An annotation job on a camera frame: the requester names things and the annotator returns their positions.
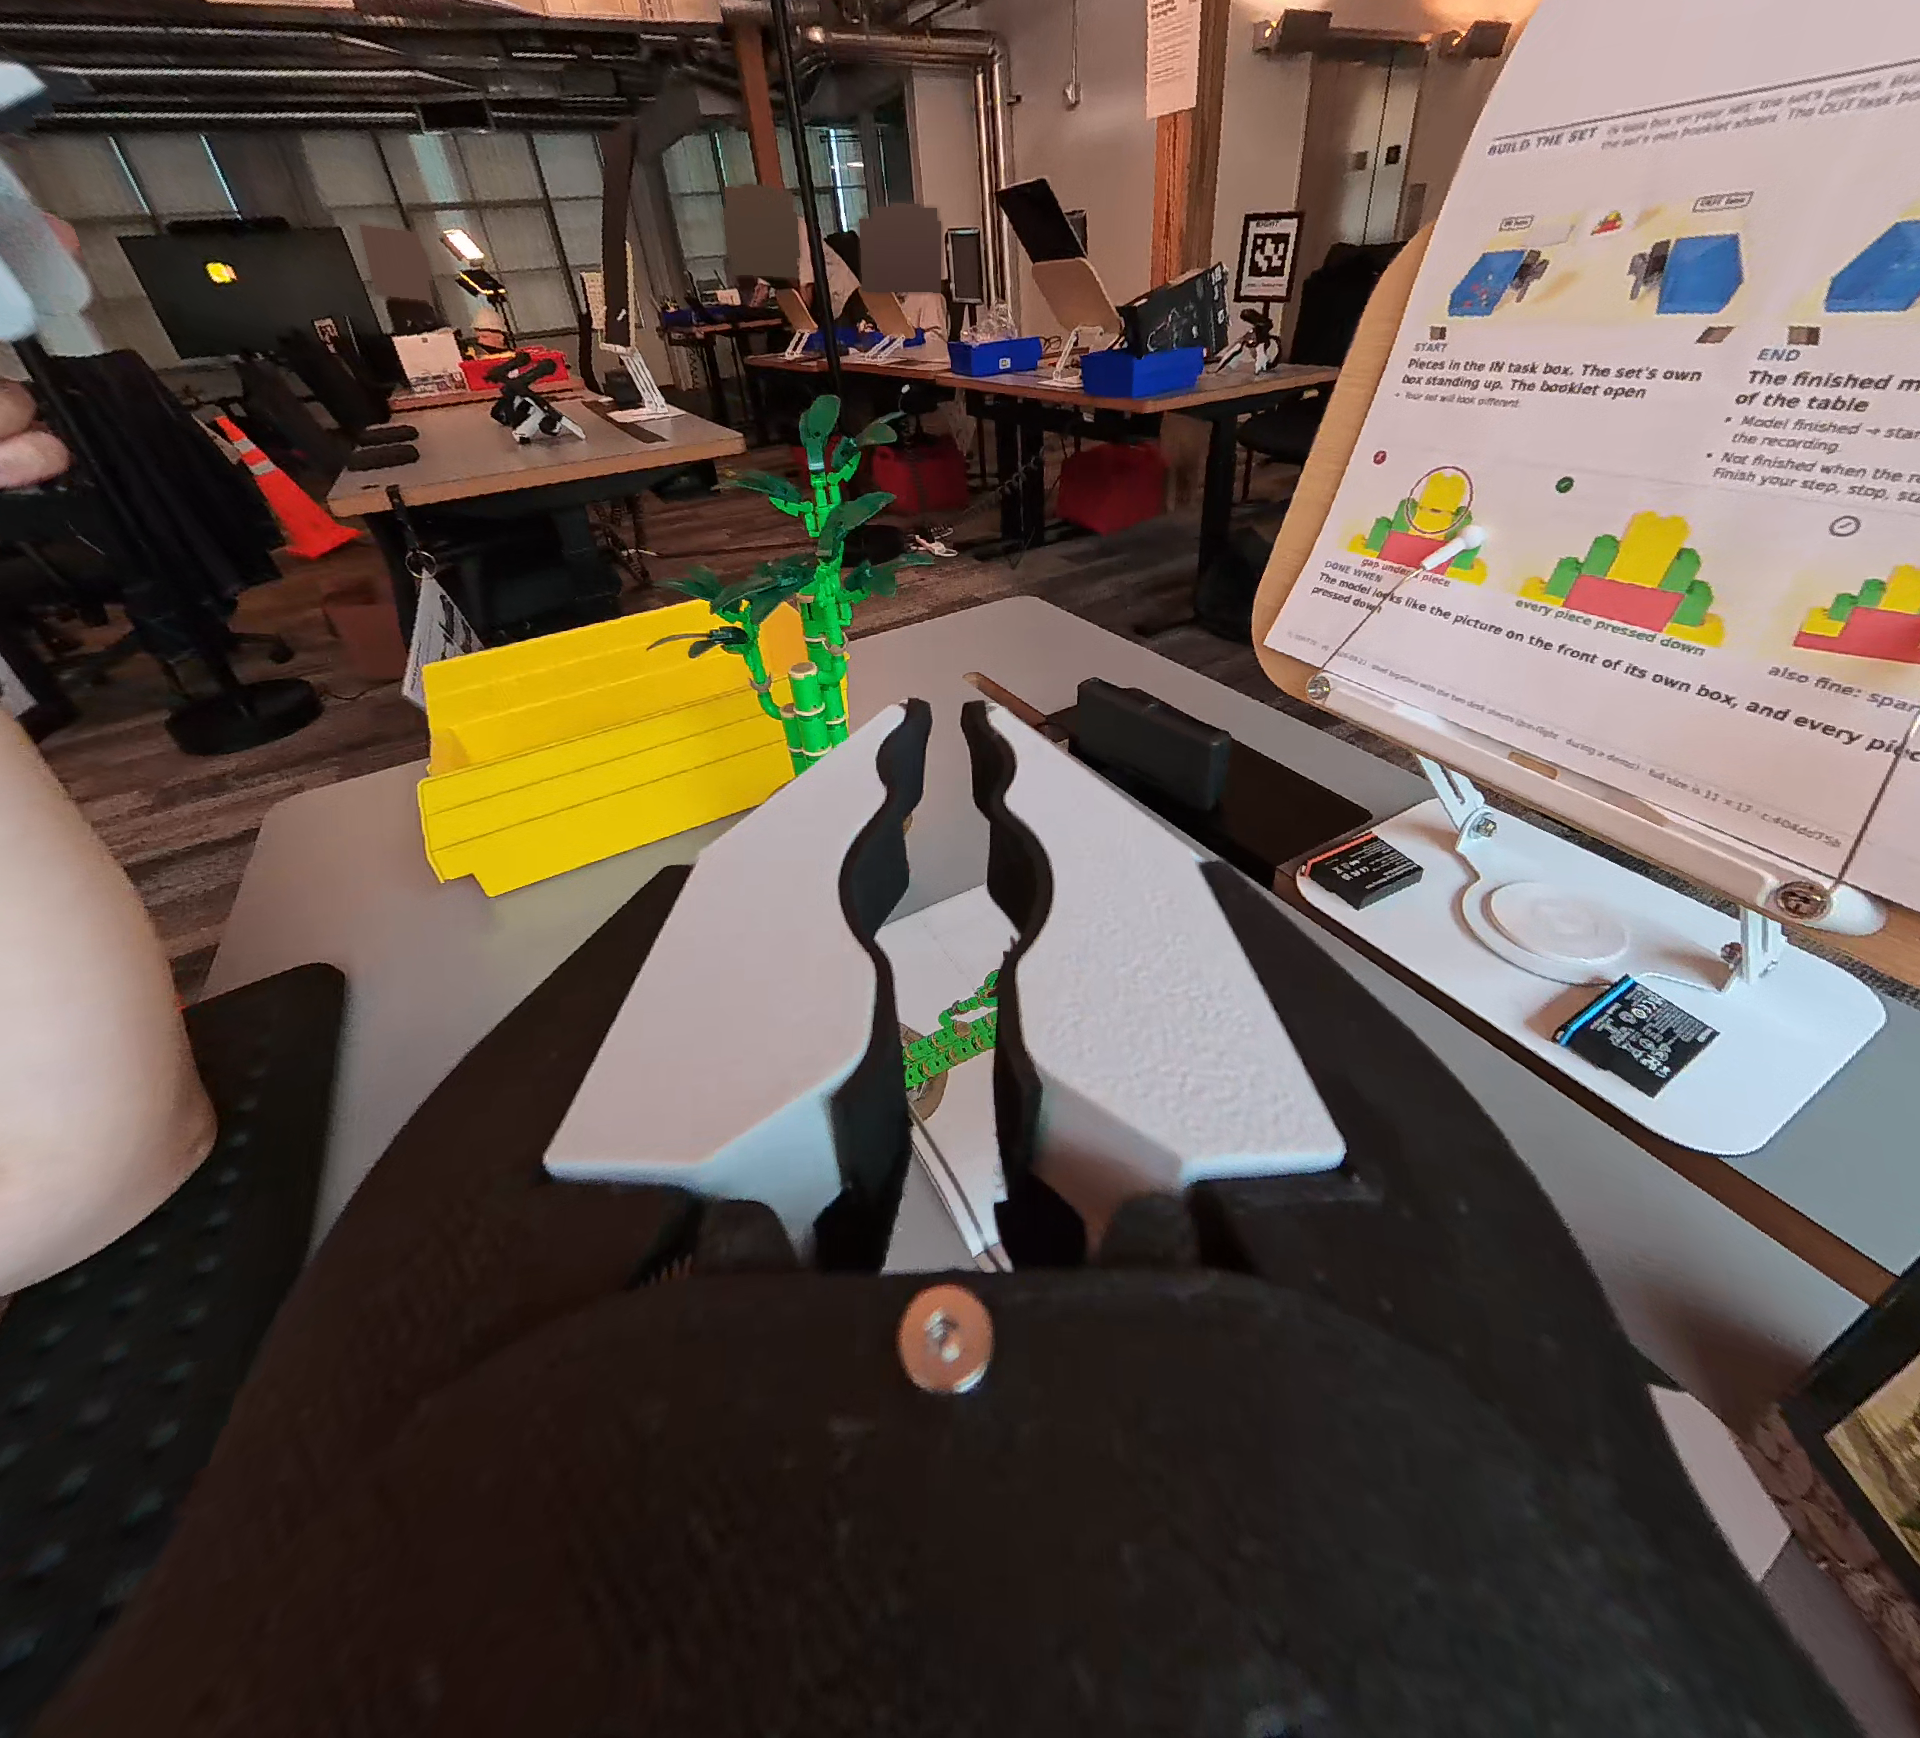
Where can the yellow plastic bin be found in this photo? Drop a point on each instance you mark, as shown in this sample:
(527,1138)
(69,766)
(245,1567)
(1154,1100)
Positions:
(600,747)

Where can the black monitor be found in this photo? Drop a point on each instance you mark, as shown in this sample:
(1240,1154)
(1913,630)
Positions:
(249,290)

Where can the black rectangular box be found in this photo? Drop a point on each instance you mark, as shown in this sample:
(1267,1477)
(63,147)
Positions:
(1156,742)

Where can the black office chair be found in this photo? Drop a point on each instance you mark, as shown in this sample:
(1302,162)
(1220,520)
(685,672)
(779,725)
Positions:
(151,492)

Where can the red plastic bin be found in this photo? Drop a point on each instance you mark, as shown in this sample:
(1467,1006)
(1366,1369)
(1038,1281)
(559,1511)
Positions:
(1114,489)
(917,479)

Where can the printed task instruction sheet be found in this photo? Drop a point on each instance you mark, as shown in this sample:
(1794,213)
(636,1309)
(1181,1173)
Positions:
(1649,269)

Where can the long wooden table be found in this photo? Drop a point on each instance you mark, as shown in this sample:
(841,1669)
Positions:
(1049,388)

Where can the black perforated mat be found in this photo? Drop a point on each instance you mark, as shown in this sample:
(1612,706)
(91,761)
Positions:
(120,1393)

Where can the black battery red label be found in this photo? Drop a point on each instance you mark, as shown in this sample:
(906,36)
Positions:
(1362,872)

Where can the white document stand base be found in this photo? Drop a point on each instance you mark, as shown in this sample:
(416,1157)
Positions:
(1770,1017)

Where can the black battery blue label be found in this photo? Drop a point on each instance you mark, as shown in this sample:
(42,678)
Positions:
(1634,1034)

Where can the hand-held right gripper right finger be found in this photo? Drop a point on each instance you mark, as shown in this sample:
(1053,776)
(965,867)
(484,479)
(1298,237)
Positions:
(1156,1017)

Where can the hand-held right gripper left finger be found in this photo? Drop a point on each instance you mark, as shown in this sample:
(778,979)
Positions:
(719,1017)

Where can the green lego bamboo model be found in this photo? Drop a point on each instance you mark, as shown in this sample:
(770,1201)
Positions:
(821,628)

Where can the blue plastic bin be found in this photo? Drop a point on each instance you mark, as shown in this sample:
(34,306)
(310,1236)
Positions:
(1139,373)
(993,358)

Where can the white paper notice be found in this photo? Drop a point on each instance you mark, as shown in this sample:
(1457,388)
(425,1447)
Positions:
(1175,28)

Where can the person's left forearm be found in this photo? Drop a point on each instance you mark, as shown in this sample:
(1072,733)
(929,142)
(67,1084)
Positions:
(91,1017)

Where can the person's left hand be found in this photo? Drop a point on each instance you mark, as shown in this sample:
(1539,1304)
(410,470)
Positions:
(27,441)

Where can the black white marker sign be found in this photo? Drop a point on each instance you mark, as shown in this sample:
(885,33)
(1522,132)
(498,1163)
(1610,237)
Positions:
(1270,256)

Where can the wooden document board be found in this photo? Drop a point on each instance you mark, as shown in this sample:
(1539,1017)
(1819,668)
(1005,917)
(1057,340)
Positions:
(1288,539)

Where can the white lego instruction booklet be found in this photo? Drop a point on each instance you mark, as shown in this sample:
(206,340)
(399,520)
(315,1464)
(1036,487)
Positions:
(945,957)

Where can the white hanging tag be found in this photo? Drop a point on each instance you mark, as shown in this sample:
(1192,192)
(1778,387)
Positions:
(438,643)

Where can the black lego set box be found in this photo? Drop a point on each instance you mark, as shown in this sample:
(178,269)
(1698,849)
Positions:
(1868,1453)

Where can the orange traffic cone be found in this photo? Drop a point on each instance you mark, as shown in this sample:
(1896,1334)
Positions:
(285,500)

